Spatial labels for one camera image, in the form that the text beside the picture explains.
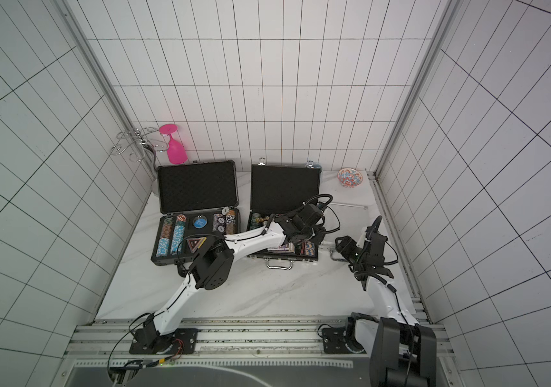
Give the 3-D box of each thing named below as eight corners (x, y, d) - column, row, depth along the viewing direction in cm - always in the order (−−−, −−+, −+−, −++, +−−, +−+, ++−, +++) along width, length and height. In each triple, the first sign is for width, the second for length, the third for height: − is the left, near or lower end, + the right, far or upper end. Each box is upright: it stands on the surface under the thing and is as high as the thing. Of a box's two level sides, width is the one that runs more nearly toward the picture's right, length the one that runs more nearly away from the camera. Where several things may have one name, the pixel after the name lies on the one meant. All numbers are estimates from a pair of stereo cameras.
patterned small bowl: (339, 187, 115) (340, 182, 113) (336, 172, 122) (337, 168, 119) (362, 187, 115) (364, 182, 113) (358, 172, 122) (360, 168, 119)
